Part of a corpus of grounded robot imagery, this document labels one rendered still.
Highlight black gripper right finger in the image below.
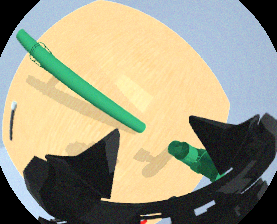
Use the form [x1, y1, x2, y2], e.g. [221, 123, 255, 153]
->
[189, 115, 259, 176]

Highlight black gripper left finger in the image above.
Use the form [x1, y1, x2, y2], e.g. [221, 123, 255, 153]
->
[44, 128, 121, 200]

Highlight green cylindrical post with cap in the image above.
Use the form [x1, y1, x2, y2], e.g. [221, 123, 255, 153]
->
[167, 140, 224, 183]

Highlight green pipe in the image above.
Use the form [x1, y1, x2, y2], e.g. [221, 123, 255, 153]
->
[16, 28, 146, 133]

